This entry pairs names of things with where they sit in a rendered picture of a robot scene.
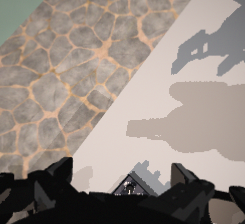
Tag black knob box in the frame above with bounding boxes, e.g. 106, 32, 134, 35
112, 174, 151, 196

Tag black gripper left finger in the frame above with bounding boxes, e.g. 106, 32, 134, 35
0, 157, 95, 224

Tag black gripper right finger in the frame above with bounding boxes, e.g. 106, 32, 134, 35
137, 163, 245, 224

